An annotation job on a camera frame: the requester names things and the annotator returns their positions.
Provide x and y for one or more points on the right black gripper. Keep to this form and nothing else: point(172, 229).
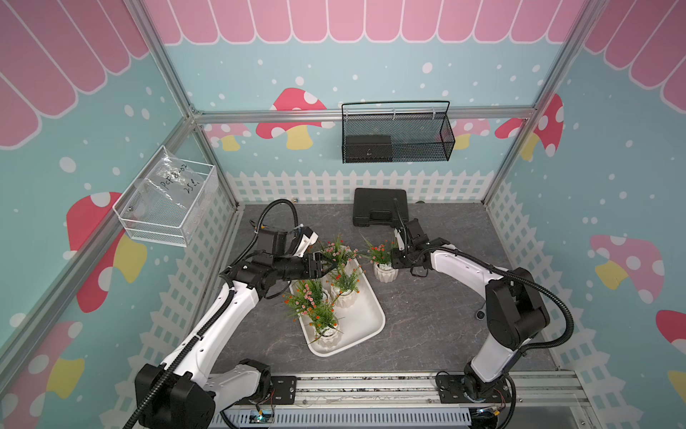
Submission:
point(395, 261)

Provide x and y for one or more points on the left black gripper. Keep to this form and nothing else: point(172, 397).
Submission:
point(307, 260)

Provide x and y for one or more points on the pink flower pot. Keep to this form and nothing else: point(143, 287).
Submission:
point(342, 253)
point(305, 296)

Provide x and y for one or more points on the red flower pot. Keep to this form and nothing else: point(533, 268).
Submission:
point(345, 286)

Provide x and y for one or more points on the red flower pot rearmost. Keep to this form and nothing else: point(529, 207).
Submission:
point(380, 257)

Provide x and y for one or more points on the white plastic storage tray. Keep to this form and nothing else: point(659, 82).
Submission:
point(360, 318)

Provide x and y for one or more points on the orange flower pot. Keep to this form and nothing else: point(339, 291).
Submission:
point(325, 324)

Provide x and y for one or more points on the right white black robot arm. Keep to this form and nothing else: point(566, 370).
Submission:
point(515, 311)

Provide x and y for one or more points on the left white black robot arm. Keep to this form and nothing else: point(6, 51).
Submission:
point(181, 392)

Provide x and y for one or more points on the black box in basket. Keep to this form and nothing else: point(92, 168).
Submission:
point(367, 149)

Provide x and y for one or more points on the black plastic tool case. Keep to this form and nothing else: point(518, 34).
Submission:
point(380, 207)

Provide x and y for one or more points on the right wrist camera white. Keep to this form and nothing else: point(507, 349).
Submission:
point(398, 234)

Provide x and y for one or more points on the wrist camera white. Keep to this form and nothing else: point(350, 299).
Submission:
point(307, 238)
point(398, 234)

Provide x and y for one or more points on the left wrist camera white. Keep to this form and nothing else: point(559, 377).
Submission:
point(307, 238)

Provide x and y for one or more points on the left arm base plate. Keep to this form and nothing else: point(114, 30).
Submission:
point(283, 390)

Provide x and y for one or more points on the black wire mesh basket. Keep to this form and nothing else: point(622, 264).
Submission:
point(420, 130)

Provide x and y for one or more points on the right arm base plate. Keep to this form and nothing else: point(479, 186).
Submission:
point(455, 389)

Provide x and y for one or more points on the clear acrylic wall box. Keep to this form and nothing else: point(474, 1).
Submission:
point(167, 201)

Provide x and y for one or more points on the aluminium mounting rail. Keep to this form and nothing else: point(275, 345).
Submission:
point(533, 389)

